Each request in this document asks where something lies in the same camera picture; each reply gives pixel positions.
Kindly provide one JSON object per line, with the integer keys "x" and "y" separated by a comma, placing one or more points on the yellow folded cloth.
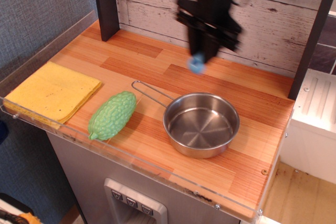
{"x": 52, "y": 94}

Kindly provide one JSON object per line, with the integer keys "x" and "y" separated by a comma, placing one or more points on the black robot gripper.
{"x": 209, "y": 25}

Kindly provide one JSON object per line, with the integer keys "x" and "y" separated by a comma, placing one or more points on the silver water dispenser panel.
{"x": 130, "y": 206}

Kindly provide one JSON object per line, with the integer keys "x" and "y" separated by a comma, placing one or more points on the dark right shelf post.
{"x": 314, "y": 36}

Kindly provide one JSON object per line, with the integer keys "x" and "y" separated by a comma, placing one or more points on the blue handled grey spoon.
{"x": 196, "y": 63}

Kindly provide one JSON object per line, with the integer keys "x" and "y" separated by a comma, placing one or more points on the silver pot with handle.
{"x": 199, "y": 124}

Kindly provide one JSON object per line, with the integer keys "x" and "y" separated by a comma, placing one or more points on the grey toy fridge cabinet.
{"x": 86, "y": 169}

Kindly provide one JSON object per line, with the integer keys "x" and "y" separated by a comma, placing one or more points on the green bitter melon toy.
{"x": 112, "y": 116}

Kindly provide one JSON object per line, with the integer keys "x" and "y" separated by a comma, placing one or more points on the orange object bottom left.
{"x": 28, "y": 218}

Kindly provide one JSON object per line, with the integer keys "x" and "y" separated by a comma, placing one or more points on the clear acrylic edge guard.
{"x": 144, "y": 146}

